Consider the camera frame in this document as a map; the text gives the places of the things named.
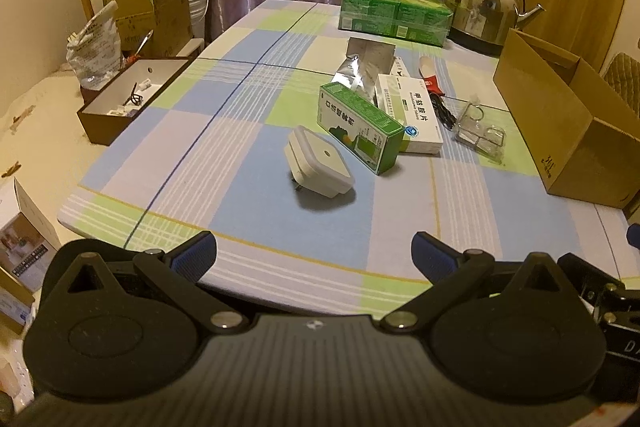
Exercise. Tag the white plug adapter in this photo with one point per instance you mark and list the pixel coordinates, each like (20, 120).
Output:
(320, 162)

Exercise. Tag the green medicine box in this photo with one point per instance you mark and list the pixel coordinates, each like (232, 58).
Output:
(350, 122)

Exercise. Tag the crinkled plastic bag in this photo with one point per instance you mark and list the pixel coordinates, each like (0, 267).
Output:
(95, 52)

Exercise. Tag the small white connector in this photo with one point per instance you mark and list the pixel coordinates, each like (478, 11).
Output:
(144, 84)

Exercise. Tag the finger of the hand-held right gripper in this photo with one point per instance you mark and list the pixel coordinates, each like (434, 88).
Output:
(590, 274)
(635, 237)

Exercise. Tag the woven chair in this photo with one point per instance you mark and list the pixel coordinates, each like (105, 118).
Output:
(625, 77)

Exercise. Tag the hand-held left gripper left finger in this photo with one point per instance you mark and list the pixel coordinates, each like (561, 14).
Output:
(192, 253)

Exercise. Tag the white product box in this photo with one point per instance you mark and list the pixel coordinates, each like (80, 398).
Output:
(20, 232)

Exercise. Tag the green tissue pack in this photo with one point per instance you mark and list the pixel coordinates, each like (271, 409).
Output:
(380, 17)

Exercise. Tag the small brown and white box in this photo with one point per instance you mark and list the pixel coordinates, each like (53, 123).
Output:
(12, 307)

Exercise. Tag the steel kettle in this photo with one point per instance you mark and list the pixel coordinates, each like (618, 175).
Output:
(480, 7)

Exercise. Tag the thin red tool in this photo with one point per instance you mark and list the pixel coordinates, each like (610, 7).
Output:
(144, 43)

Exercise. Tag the clear plastic box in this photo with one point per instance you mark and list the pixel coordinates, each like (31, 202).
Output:
(477, 132)

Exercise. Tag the white plastic spoon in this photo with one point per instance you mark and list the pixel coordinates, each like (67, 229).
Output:
(426, 66)

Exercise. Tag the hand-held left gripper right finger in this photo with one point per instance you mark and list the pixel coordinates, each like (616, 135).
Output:
(435, 253)

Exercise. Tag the white bucket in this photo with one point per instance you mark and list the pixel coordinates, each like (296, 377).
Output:
(197, 12)

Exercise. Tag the large cardboard box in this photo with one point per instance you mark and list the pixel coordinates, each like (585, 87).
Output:
(565, 147)

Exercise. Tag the silver foil bag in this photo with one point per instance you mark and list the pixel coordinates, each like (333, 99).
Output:
(367, 62)

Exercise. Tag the dark brown open box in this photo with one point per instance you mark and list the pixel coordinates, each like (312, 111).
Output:
(100, 122)

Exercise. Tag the red packet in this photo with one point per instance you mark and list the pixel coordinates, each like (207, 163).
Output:
(437, 85)

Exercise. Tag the white medicine box blue logo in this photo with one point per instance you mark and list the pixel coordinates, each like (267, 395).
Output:
(410, 107)

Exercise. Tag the open brown carton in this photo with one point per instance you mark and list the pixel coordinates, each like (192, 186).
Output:
(170, 12)

